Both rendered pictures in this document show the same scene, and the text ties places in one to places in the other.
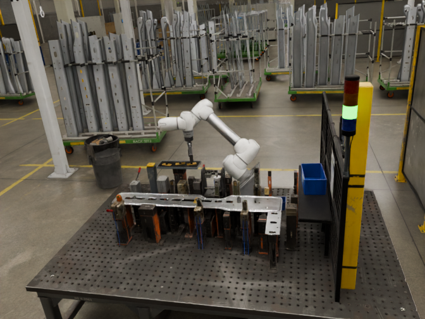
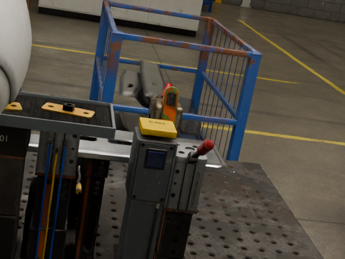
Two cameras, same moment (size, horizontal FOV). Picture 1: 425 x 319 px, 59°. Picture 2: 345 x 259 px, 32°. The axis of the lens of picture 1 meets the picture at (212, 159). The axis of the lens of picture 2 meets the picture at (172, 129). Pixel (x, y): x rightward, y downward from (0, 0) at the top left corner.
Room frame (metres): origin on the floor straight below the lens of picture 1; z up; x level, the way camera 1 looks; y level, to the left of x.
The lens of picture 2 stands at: (3.99, 0.16, 1.47)
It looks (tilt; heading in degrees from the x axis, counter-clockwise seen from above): 18 degrees down; 155
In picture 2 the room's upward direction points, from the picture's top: 11 degrees clockwise
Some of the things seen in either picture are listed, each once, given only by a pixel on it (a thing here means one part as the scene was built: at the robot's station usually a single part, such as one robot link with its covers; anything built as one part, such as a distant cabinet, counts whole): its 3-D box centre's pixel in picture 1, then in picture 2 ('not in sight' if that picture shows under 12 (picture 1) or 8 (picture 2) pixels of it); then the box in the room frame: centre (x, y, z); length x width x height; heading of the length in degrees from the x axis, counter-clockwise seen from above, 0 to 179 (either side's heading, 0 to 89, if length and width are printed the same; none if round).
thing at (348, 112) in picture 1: (350, 111); not in sight; (1.78, -0.69, 1.90); 0.07 x 0.07 x 0.06
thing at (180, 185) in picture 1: (184, 202); not in sight; (2.83, 0.27, 0.89); 0.13 x 0.11 x 0.38; 166
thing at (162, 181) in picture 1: (166, 199); (50, 205); (2.88, 0.43, 0.90); 0.13 x 0.10 x 0.41; 166
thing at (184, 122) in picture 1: (184, 120); not in sight; (3.00, 0.20, 1.55); 0.13 x 0.11 x 0.16; 90
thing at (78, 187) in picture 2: not in sight; (78, 179); (2.95, 0.46, 1.00); 0.12 x 0.01 x 0.01; 166
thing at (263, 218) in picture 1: (263, 234); not in sight; (2.33, -0.33, 0.84); 0.11 x 0.10 x 0.28; 166
